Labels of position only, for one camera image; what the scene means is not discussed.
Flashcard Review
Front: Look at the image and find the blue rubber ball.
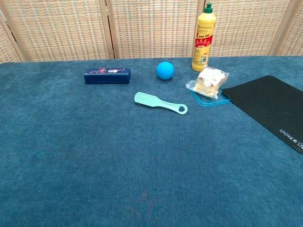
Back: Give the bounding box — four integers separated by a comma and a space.
156, 61, 175, 80

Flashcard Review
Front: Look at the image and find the clear bag of snacks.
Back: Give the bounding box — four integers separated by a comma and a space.
185, 66, 230, 100

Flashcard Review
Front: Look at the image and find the yellow bottle with green cap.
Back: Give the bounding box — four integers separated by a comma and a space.
191, 0, 217, 72

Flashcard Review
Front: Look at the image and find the blue carpet table cover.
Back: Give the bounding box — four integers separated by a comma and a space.
0, 55, 303, 227

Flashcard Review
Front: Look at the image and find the blue translucent plastic lid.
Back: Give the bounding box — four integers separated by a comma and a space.
189, 87, 232, 108

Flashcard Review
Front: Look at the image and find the dark blue printed box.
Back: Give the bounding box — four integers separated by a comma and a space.
83, 67, 132, 86

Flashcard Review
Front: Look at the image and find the black mouse pad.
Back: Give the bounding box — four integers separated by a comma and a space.
221, 75, 303, 156

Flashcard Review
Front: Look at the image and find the woven bamboo folding screen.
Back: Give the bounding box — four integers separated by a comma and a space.
0, 0, 303, 63

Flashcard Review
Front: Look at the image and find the mint green plastic spatula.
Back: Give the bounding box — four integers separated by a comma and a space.
134, 92, 188, 116

